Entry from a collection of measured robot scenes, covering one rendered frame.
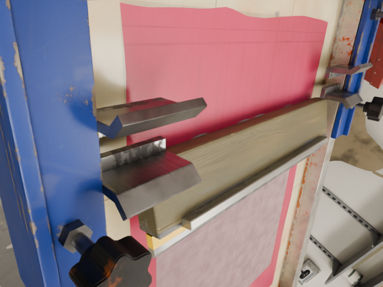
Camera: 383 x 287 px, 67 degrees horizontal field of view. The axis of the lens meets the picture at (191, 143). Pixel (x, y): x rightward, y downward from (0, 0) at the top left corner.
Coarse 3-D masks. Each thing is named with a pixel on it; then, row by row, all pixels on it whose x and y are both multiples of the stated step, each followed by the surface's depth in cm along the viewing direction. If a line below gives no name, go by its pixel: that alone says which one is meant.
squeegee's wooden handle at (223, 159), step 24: (264, 120) 38; (288, 120) 42; (312, 120) 48; (192, 144) 29; (216, 144) 31; (240, 144) 34; (264, 144) 38; (288, 144) 43; (216, 168) 31; (240, 168) 34; (264, 168) 38; (192, 192) 29; (216, 192) 32; (144, 216) 27; (168, 216) 27
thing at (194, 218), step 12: (312, 144) 47; (288, 156) 42; (300, 156) 43; (276, 168) 38; (252, 180) 35; (264, 180) 36; (228, 192) 32; (240, 192) 33; (204, 204) 30; (216, 204) 30; (228, 204) 31; (192, 216) 28; (204, 216) 29; (192, 228) 27
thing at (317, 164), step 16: (352, 0) 50; (352, 16) 50; (336, 32) 53; (352, 32) 51; (336, 48) 53; (352, 48) 52; (336, 64) 54; (336, 80) 55; (336, 112) 56; (320, 160) 61; (304, 176) 64; (320, 176) 62; (304, 192) 65; (320, 192) 66; (304, 208) 66; (304, 224) 67; (304, 240) 69; (288, 256) 73; (304, 256) 74; (288, 272) 74
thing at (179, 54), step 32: (128, 32) 23; (160, 32) 25; (192, 32) 27; (224, 32) 31; (256, 32) 35; (128, 64) 23; (160, 64) 26; (192, 64) 29; (224, 64) 32; (256, 64) 37; (128, 96) 24; (160, 96) 27; (192, 96) 30; (224, 96) 34; (160, 128) 28; (192, 128) 32; (224, 224) 44; (160, 256) 35; (192, 256) 40; (224, 256) 47
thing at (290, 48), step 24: (264, 24) 36; (288, 24) 40; (312, 24) 45; (264, 48) 37; (288, 48) 42; (312, 48) 48; (264, 72) 39; (288, 72) 44; (312, 72) 51; (264, 96) 41; (288, 96) 47; (264, 192) 52; (288, 192) 61; (240, 216) 47; (264, 216) 55; (240, 240) 50; (264, 240) 59; (240, 264) 53; (264, 264) 64
